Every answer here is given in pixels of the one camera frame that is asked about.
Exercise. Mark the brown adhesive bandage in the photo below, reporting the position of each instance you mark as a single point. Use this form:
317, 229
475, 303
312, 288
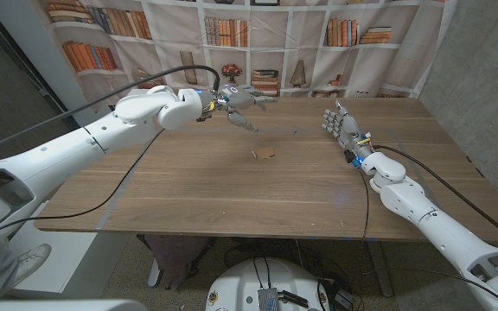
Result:
265, 153

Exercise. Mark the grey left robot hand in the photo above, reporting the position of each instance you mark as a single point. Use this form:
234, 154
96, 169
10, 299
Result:
238, 98

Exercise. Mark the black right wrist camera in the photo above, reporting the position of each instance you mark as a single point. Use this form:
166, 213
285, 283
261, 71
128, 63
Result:
352, 157

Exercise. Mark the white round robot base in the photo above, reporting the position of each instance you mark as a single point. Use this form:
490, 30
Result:
240, 285

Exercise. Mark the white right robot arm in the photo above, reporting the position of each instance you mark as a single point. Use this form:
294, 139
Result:
426, 216

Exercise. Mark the white sneaker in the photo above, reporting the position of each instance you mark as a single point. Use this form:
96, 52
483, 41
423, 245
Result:
33, 259

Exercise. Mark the dark cloth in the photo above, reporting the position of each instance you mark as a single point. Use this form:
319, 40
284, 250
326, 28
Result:
171, 259

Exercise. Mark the printed bookshelf backdrop cloth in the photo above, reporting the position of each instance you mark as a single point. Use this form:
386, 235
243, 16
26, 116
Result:
301, 47

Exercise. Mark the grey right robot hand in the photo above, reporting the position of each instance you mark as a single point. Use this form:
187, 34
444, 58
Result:
350, 134

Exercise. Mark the grey electronics module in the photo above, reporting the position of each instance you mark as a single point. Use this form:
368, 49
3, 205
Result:
268, 300

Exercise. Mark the grey table leg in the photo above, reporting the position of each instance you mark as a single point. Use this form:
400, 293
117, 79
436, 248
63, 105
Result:
381, 272

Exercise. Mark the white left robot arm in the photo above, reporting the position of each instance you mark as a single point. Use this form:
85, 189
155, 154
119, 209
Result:
59, 155

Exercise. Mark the black connector bar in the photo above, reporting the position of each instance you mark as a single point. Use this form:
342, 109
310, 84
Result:
294, 299

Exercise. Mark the small grey floor device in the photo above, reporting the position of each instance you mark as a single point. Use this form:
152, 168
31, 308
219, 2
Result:
343, 299

